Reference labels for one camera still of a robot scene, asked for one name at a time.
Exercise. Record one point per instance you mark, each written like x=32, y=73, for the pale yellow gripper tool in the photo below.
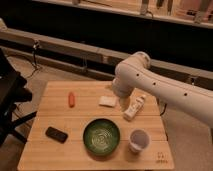
x=124, y=103

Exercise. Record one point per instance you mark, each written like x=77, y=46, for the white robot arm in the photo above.
x=133, y=72

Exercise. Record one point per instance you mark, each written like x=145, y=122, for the orange pepper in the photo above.
x=71, y=100

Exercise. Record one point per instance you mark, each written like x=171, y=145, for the white plastic bottle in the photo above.
x=134, y=108

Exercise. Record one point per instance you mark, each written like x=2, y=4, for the translucent plastic cup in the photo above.
x=139, y=140

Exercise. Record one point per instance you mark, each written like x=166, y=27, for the green ceramic plate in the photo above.
x=101, y=137

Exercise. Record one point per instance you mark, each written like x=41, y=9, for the wooden folding table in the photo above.
x=42, y=153

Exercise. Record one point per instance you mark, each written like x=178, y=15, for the black smartphone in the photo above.
x=56, y=134

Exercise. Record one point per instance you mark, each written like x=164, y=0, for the black chair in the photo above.
x=12, y=90

